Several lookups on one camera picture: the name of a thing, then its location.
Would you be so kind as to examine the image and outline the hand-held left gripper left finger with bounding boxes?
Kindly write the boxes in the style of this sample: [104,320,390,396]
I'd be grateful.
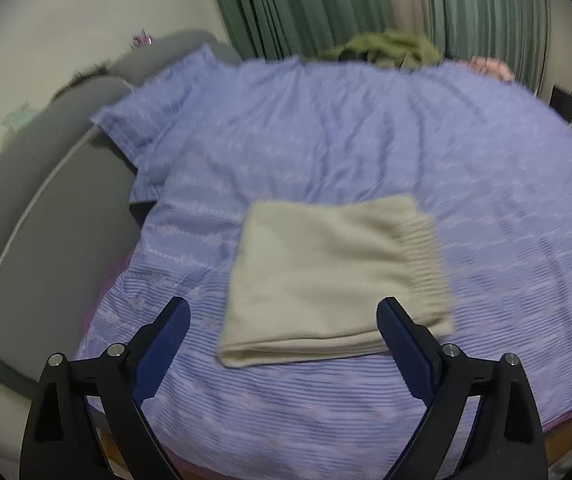
[20,296,192,480]

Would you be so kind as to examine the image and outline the blue striped pillow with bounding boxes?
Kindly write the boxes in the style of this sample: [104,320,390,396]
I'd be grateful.
[90,44,247,203]

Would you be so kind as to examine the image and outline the grey padded headboard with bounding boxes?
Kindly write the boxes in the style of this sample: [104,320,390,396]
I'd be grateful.
[0,30,242,401]

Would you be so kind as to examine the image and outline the blue striped floral blanket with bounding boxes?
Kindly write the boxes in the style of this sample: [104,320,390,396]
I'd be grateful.
[73,57,572,480]

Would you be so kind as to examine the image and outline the cream pants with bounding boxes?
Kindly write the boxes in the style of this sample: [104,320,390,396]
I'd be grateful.
[216,194,454,370]

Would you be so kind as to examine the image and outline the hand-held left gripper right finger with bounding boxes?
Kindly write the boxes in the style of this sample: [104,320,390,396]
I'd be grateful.
[376,296,549,480]

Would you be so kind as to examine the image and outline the olive green garment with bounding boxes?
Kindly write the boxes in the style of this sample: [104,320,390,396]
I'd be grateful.
[316,30,442,70]

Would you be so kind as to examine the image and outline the black speaker box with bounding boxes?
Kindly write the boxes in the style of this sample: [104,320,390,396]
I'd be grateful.
[550,86,572,122]

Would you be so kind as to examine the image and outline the mint green cloth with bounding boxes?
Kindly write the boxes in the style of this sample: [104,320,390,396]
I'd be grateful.
[3,102,42,128]

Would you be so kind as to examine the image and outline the dark green curtain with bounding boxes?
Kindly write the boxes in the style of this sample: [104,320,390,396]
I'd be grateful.
[203,0,392,61]

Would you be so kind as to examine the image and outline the pink patterned garment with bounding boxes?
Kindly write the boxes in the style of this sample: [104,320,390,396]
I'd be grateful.
[466,56,516,82]

